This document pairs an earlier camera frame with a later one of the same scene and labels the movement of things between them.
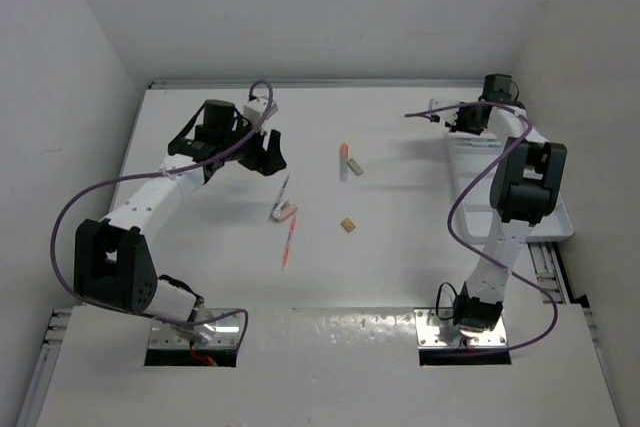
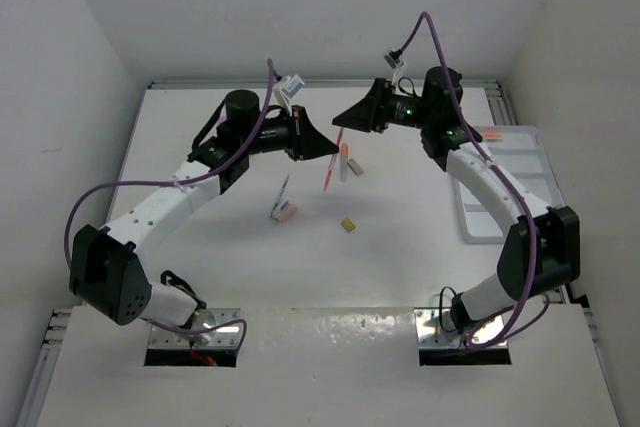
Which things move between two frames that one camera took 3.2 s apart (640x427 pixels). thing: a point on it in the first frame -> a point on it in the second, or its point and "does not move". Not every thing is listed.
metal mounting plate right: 436,332 does not move
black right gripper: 458,126 -> 371,112
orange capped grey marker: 344,161 does not move
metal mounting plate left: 227,332 does not move
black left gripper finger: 273,159 -> 308,141
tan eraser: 347,225 does not move
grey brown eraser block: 356,169 does not move
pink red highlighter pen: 289,243 -> 332,161
